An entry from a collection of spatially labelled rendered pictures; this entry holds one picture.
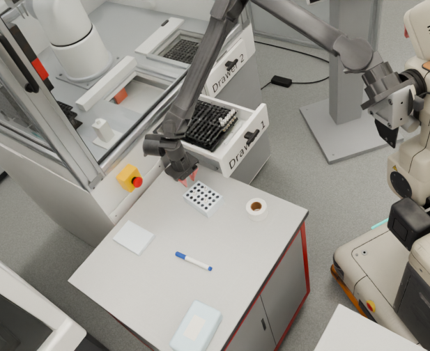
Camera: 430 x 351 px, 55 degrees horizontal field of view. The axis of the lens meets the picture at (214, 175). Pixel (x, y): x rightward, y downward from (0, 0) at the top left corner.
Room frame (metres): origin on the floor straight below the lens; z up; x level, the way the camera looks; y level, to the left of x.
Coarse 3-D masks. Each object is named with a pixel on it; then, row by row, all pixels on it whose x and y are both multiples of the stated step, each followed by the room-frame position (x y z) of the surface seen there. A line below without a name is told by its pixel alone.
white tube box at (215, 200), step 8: (200, 184) 0.96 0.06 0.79; (200, 192) 0.92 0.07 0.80; (208, 192) 0.92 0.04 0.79; (216, 192) 0.90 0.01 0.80; (192, 200) 0.90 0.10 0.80; (200, 200) 0.89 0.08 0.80; (208, 200) 0.88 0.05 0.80; (216, 200) 0.87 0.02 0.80; (200, 208) 0.85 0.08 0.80; (208, 208) 0.84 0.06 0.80; (216, 208) 0.85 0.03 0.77; (208, 216) 0.83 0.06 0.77
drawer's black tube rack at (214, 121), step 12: (204, 108) 1.23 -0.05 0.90; (216, 108) 1.20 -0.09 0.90; (192, 120) 1.18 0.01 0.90; (204, 120) 1.16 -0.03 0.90; (216, 120) 1.17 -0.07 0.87; (192, 132) 1.12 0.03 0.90; (204, 132) 1.10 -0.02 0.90; (192, 144) 1.12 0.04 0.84; (204, 144) 1.07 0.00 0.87; (216, 144) 1.05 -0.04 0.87
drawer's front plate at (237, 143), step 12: (264, 108) 1.10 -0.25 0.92; (252, 120) 1.05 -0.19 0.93; (264, 120) 1.09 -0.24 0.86; (240, 132) 1.01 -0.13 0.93; (252, 132) 1.04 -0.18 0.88; (228, 144) 0.98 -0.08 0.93; (240, 144) 0.99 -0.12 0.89; (252, 144) 1.03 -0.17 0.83; (228, 156) 0.94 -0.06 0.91; (228, 168) 0.93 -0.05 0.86
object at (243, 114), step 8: (200, 96) 1.31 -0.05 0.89; (208, 96) 1.29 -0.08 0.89; (216, 104) 1.26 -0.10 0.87; (224, 104) 1.22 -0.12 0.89; (232, 104) 1.20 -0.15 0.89; (240, 112) 1.17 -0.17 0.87; (248, 112) 1.14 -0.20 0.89; (240, 120) 1.16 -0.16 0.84; (160, 128) 1.23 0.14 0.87; (232, 128) 1.14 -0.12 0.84; (240, 128) 1.12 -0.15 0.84; (224, 136) 1.11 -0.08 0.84; (184, 144) 1.08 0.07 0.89; (224, 144) 1.07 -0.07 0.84; (192, 152) 1.05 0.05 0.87; (200, 152) 1.02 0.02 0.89; (208, 152) 1.00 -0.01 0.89; (216, 152) 1.05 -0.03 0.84; (208, 160) 1.00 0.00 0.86; (216, 160) 0.97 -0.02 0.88
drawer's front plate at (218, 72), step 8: (240, 40) 1.53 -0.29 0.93; (232, 48) 1.50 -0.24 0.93; (240, 48) 1.52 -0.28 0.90; (224, 56) 1.46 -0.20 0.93; (232, 56) 1.48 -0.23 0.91; (240, 56) 1.51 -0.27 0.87; (216, 64) 1.43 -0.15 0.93; (224, 64) 1.44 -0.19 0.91; (240, 64) 1.50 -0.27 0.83; (216, 72) 1.40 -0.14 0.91; (224, 72) 1.43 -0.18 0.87; (232, 72) 1.46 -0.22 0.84; (208, 80) 1.36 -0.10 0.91; (216, 80) 1.39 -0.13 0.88; (208, 88) 1.36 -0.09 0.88; (216, 88) 1.38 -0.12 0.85
